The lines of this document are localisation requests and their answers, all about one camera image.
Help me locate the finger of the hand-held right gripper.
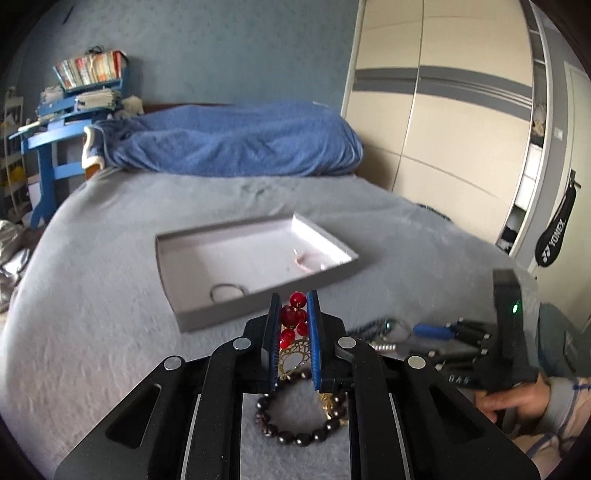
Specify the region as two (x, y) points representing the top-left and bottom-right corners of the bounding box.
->
(424, 346), (497, 371)
(412, 318), (502, 348)

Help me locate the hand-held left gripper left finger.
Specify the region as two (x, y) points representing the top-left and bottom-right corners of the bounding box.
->
(53, 292), (282, 480)

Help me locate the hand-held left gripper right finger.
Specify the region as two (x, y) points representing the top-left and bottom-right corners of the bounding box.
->
(307, 290), (541, 480)

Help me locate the red bead gold pendant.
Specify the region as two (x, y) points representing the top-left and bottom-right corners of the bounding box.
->
(278, 291), (315, 384)

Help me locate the blue bead chain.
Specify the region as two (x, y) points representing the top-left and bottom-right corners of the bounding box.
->
(347, 318), (413, 346)

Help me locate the grey cardboard tray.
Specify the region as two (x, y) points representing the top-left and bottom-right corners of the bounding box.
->
(156, 213), (360, 334)

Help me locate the black bead bracelet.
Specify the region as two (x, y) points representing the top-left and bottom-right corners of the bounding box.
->
(254, 369), (350, 448)

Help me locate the person's right hand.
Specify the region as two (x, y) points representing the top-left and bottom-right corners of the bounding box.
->
(475, 373), (551, 426)

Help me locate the person's grey top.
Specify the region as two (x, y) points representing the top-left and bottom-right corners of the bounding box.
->
(536, 302), (589, 381)

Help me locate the black racket bag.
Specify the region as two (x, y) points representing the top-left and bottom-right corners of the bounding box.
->
(534, 170), (578, 269)

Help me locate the grey bed cover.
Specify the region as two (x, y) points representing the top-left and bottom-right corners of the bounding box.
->
(0, 168), (541, 480)

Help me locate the cream wardrobe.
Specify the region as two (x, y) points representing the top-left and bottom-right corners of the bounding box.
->
(341, 0), (555, 260)

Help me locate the blue blanket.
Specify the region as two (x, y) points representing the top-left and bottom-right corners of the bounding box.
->
(82, 100), (365, 179)

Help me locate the brown wooden headboard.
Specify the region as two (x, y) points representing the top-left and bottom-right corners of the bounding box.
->
(142, 102), (232, 114)

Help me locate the white plush toy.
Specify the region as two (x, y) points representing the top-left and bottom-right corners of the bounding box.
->
(115, 95), (145, 119)

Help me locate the silver bag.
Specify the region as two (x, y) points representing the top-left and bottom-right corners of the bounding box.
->
(0, 220), (36, 315)

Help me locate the stack of papers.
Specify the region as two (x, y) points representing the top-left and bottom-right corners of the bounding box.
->
(74, 89), (122, 112)

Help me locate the blue wooden desk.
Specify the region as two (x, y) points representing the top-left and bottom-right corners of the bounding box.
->
(9, 55), (131, 229)

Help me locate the row of books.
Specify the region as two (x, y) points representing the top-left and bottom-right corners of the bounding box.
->
(52, 46), (128, 91)

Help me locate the white shelf rack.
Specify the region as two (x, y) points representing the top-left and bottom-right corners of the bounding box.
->
(0, 88), (27, 223)

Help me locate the silver ring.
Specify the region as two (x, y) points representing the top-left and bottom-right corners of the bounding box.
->
(209, 283), (246, 304)

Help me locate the pink bracelet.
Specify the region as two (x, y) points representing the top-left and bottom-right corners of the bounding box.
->
(291, 248), (327, 273)

